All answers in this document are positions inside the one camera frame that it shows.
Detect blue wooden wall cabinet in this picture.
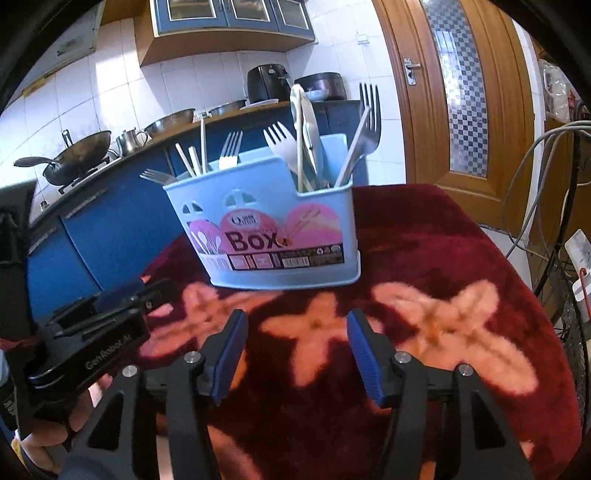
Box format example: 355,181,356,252
139,0,319,68

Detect dark rice cooker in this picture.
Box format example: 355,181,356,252
294,72,346,102

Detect steel kettle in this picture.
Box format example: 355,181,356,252
115,128,151,157

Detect black air fryer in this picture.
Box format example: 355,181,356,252
247,65,292,105

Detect white plastic fork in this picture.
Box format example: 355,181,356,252
263,122,302,178

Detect grey cables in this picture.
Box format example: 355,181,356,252
503,120,591,259

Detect dark red floral blanket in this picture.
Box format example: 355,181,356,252
139,184,583,480

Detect steel basin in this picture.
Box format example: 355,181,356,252
209,100,247,117

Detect light blue utensil box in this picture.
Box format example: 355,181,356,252
163,133,362,291

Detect wooden door with glass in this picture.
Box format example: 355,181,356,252
372,0,546,228

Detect white power strip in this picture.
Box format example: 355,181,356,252
566,228,591,324

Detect steel table knife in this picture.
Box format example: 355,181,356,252
289,84,320,191

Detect person's left hand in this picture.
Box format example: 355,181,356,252
18,373,112,477

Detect black gas stove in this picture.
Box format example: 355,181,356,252
58,157,119,195

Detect steel mixing bowl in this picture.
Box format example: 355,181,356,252
144,108,197,137

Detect wooden shelf unit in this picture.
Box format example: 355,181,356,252
536,51,591,134

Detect black wire rack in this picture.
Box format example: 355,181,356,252
536,111,591,416

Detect black wok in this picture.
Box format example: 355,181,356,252
14,130,114,185

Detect blue kitchen base cabinet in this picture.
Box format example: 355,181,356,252
25,100,370,319

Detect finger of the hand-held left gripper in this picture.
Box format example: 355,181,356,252
92,285,143,311
135,278,178,320

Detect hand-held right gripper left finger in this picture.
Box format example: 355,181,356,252
65,309,249,480

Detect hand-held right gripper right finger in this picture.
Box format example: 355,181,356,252
346,309,536,480

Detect grey range hood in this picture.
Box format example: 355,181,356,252
18,0,105,97

